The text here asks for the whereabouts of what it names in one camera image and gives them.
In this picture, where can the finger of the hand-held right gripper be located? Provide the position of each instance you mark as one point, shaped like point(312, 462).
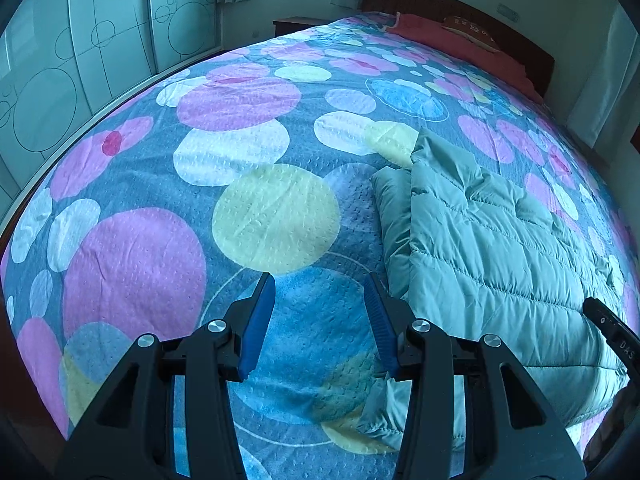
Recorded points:
point(600, 316)

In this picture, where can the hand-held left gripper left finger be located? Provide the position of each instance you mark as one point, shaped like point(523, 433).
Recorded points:
point(257, 330)

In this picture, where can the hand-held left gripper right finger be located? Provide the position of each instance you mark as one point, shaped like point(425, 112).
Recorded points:
point(380, 325)

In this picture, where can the light green quilted down jacket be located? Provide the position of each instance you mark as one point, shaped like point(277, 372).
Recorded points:
point(500, 270)

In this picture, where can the circle-print bed quilt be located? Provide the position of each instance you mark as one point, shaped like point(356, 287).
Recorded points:
point(150, 260)

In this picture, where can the long white curtain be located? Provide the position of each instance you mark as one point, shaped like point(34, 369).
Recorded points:
point(607, 75)

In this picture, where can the red pillow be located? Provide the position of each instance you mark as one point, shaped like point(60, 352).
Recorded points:
point(450, 40)

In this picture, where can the wooden nightstand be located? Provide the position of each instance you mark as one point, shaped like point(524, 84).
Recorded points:
point(297, 25)

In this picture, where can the small brown cushion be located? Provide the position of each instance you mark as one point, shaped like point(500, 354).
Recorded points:
point(470, 30)

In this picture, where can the frosted glass sliding wardrobe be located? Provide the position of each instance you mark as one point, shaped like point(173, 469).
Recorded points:
point(75, 60)

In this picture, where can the dark wooden headboard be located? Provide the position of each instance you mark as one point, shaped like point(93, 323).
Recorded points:
point(415, 0)

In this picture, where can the wall switch panel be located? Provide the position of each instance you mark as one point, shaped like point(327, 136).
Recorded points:
point(508, 10)

